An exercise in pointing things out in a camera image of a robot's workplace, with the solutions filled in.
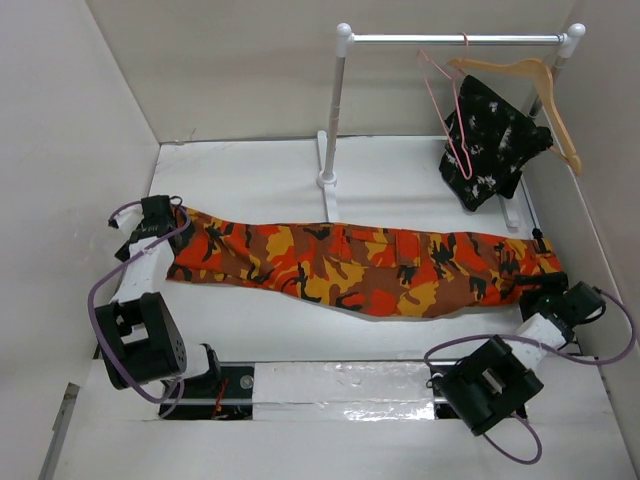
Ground orange camouflage trousers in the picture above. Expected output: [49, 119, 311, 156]
[167, 209, 566, 319]

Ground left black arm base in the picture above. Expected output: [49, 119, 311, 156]
[158, 364, 254, 421]

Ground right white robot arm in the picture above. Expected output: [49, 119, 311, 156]
[431, 274, 606, 436]

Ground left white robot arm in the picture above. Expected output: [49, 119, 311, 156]
[87, 195, 223, 397]

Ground wooden clothes hanger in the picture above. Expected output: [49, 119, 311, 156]
[447, 58, 583, 176]

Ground black white patterned garment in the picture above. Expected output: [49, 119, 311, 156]
[439, 75, 553, 212]

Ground white metal clothes rack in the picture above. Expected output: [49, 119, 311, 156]
[316, 22, 589, 231]

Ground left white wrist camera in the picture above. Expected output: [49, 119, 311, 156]
[108, 204, 143, 237]

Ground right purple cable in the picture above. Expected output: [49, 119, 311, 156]
[423, 287, 639, 465]

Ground pink wire hanger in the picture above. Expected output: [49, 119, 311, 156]
[415, 32, 474, 180]

